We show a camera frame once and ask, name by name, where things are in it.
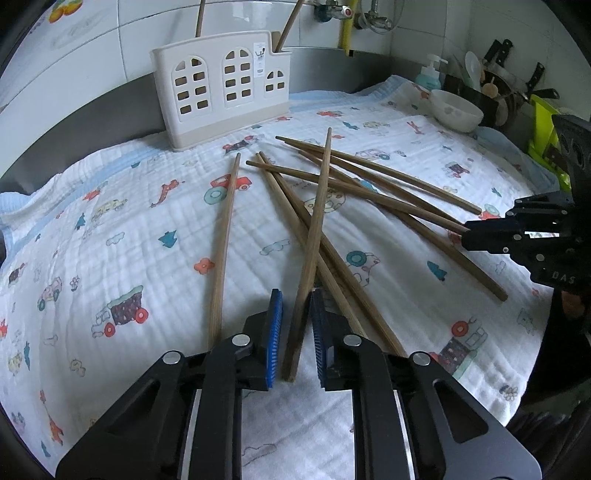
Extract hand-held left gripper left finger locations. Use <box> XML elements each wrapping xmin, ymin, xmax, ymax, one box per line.
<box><xmin>55</xmin><ymin>289</ymin><xmax>283</xmax><ymax>480</ymax></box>

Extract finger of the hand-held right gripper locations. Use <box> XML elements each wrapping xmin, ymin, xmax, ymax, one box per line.
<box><xmin>462</xmin><ymin>218</ymin><xmax>578</xmax><ymax>284</ymax></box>
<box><xmin>505</xmin><ymin>193</ymin><xmax>575</xmax><ymax>226</ymax></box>

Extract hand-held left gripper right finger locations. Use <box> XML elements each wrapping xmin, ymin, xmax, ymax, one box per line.
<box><xmin>308</xmin><ymin>288</ymin><xmax>542</xmax><ymax>480</ymax></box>

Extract bunch of wooden chopsticks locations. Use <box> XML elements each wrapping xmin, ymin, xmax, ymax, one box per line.
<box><xmin>256</xmin><ymin>135</ymin><xmax>509</xmax><ymax>358</ymax></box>

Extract cream plastic utensil holder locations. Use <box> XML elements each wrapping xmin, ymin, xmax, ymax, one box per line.
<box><xmin>148</xmin><ymin>30</ymin><xmax>293</xmax><ymax>152</ymax></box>

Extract green plastic basket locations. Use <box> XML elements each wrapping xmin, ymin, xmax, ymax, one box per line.
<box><xmin>526</xmin><ymin>93</ymin><xmax>573</xmax><ymax>190</ymax></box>

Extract white ceramic bowl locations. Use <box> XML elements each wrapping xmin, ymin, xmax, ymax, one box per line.
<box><xmin>429</xmin><ymin>89</ymin><xmax>485</xmax><ymax>134</ymax></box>

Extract white rice spoon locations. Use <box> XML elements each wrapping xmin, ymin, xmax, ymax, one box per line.
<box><xmin>464</xmin><ymin>51</ymin><xmax>483</xmax><ymax>88</ymax></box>

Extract teal pump soap bottle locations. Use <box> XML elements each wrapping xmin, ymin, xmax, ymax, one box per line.
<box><xmin>414</xmin><ymin>54</ymin><xmax>450</xmax><ymax>92</ymax></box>

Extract white printed muslin cloth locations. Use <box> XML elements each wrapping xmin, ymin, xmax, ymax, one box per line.
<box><xmin>0</xmin><ymin>74</ymin><xmax>561</xmax><ymax>480</ymax></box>

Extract wooden chopsticks standing in holder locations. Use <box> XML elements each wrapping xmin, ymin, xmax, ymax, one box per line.
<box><xmin>274</xmin><ymin>0</ymin><xmax>305</xmax><ymax>51</ymax></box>

